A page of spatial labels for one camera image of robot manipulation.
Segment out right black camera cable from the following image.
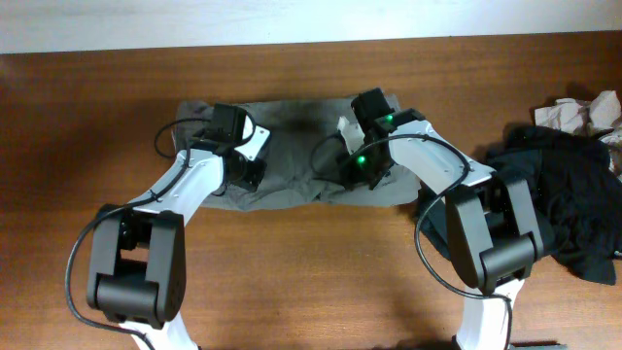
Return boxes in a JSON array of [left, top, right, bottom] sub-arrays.
[[309, 131, 514, 350]]

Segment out grey shorts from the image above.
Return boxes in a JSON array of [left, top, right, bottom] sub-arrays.
[[201, 98, 420, 212]]

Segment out beige crumpled cloth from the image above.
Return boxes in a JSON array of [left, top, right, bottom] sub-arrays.
[[534, 90, 621, 180]]

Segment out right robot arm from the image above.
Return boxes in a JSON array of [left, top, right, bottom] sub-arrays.
[[338, 87, 544, 349]]

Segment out left black camera cable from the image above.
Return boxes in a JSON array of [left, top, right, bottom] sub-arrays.
[[64, 110, 259, 350]]

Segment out black camera cable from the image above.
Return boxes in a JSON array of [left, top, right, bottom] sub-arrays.
[[309, 131, 514, 350], [64, 110, 259, 350]]

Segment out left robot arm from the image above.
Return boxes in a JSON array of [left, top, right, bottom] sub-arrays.
[[86, 104, 270, 349]]

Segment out black garment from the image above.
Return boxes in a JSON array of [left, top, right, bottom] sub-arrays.
[[417, 125, 622, 287]]

